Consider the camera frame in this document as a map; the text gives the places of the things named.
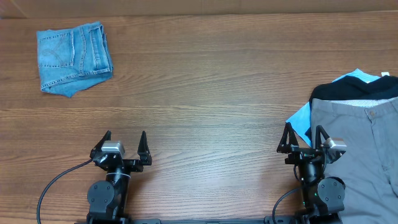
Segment grey khaki shorts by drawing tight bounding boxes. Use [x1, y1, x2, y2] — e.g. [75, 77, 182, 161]
[311, 99, 397, 223]

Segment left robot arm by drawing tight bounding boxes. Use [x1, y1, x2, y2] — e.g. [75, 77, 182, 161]
[86, 131, 152, 223]

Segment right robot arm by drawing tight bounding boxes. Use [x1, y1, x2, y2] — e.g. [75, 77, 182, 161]
[271, 123, 346, 223]

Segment light blue garment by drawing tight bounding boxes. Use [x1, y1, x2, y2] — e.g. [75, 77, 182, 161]
[286, 68, 380, 147]

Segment black garment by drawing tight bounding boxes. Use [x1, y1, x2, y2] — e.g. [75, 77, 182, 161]
[305, 76, 397, 143]

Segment folded blue denim shorts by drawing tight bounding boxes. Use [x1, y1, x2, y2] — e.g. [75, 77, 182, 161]
[36, 21, 114, 98]

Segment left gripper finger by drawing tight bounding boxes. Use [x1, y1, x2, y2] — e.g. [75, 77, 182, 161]
[137, 131, 152, 166]
[93, 131, 111, 151]

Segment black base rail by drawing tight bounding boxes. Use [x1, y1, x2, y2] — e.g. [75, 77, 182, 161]
[76, 215, 297, 224]

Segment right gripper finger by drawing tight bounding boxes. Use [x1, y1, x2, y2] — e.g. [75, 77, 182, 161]
[315, 125, 330, 149]
[277, 122, 299, 154]

